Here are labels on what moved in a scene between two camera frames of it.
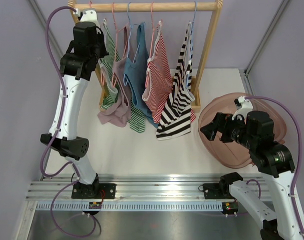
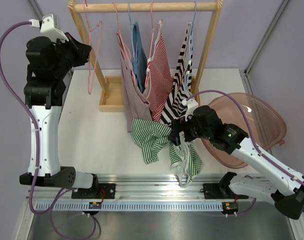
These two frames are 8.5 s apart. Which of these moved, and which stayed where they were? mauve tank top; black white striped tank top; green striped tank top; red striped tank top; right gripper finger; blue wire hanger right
Moved: green striped tank top; mauve tank top; right gripper finger
Stayed: blue wire hanger right; black white striped tank top; red striped tank top
